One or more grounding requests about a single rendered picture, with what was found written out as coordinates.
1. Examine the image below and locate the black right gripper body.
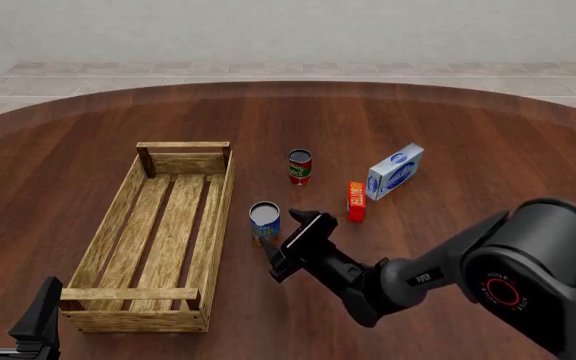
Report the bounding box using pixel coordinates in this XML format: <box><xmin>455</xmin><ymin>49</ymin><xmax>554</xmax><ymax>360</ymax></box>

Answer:
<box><xmin>267</xmin><ymin>247</ymin><xmax>319</xmax><ymax>285</ymax></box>

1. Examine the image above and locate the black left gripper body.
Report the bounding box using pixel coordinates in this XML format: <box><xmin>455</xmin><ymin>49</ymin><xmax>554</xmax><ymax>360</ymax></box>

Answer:
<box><xmin>0</xmin><ymin>339</ymin><xmax>62</xmax><ymax>360</ymax></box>

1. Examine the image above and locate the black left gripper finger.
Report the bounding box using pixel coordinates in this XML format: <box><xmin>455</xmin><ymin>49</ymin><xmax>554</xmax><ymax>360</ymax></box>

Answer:
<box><xmin>7</xmin><ymin>276</ymin><xmax>65</xmax><ymax>348</ymax></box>

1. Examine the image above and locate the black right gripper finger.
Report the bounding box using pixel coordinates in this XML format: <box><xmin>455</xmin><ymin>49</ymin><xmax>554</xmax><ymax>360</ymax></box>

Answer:
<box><xmin>287</xmin><ymin>207</ymin><xmax>322</xmax><ymax>228</ymax></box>
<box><xmin>259</xmin><ymin>238</ymin><xmax>284</xmax><ymax>272</ymax></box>

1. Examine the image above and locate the blue alphabet soup tin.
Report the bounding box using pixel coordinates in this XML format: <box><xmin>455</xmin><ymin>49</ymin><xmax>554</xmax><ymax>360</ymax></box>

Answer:
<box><xmin>248</xmin><ymin>201</ymin><xmax>283</xmax><ymax>248</ymax></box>

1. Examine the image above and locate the wooden slat tray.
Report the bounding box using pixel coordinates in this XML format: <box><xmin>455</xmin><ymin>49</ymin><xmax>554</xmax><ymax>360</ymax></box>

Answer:
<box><xmin>59</xmin><ymin>141</ymin><xmax>236</xmax><ymax>334</ymax></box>

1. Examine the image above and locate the red green tomato sauce tin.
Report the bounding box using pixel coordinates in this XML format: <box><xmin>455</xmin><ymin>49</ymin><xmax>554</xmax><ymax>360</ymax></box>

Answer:
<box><xmin>287</xmin><ymin>148</ymin><xmax>314</xmax><ymax>187</ymax></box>

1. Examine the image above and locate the red orange butter box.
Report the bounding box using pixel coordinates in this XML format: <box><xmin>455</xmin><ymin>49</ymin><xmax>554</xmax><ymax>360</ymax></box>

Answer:
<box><xmin>346</xmin><ymin>180</ymin><xmax>368</xmax><ymax>223</ymax></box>

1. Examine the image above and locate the white blue printed food box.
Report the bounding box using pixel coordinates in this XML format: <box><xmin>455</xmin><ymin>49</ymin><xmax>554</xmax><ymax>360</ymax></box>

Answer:
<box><xmin>365</xmin><ymin>142</ymin><xmax>426</xmax><ymax>202</ymax></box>

